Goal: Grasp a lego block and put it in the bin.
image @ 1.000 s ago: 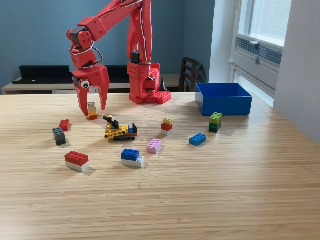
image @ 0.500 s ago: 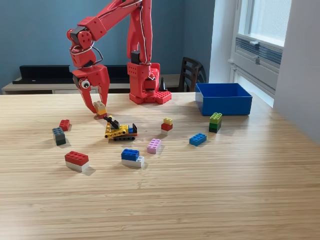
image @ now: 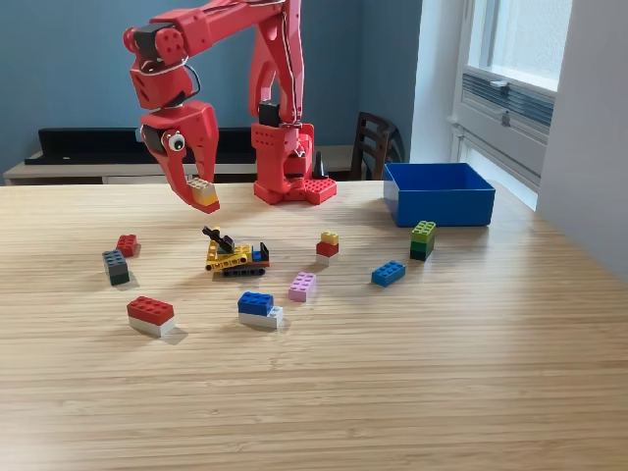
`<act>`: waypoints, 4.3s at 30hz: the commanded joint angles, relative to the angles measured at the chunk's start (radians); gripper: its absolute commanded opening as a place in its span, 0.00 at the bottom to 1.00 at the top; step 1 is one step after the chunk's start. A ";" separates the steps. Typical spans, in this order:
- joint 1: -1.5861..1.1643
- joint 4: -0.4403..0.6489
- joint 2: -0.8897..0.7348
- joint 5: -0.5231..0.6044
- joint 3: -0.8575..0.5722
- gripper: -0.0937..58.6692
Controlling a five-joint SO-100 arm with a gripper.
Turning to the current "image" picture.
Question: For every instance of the tan yellow red brick stack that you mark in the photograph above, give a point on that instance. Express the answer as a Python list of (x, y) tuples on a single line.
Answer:
[(202, 192)]

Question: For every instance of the green brick stack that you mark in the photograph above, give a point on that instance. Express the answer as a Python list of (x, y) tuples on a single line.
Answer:
[(422, 240)]

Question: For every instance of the blue plastic bin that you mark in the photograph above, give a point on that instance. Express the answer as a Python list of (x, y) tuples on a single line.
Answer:
[(441, 208)]

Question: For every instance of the pale wooden sideboard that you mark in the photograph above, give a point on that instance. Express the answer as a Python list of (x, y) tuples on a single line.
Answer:
[(98, 171)]

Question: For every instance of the small red brick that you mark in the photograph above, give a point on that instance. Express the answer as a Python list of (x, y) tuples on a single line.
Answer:
[(126, 245)]

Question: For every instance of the yellow toy digger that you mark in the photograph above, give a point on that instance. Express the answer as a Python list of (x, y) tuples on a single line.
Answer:
[(235, 257)]

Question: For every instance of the black table clamp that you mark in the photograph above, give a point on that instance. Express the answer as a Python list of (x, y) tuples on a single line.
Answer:
[(319, 169)]

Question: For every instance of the grey and dark brick stack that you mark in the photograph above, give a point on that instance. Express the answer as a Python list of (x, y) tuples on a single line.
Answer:
[(117, 270)]

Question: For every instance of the red and white brick stack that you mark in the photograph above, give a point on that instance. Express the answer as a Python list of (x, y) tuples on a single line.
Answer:
[(149, 314)]

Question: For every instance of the yellow red white brick stack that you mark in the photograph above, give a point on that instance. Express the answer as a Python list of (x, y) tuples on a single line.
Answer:
[(327, 249)]

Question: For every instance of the blue and white brick stack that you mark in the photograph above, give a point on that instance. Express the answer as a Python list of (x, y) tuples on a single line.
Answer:
[(255, 306)]

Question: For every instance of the pink brick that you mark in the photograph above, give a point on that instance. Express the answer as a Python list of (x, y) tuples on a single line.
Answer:
[(301, 287)]

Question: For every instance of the dark wooden chair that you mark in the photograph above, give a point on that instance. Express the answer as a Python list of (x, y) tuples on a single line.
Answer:
[(373, 142)]

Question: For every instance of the grey window vent grille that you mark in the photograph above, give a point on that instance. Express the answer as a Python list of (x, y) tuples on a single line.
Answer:
[(520, 100)]

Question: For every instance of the white window frame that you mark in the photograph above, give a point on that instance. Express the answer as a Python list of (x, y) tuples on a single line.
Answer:
[(490, 147)]

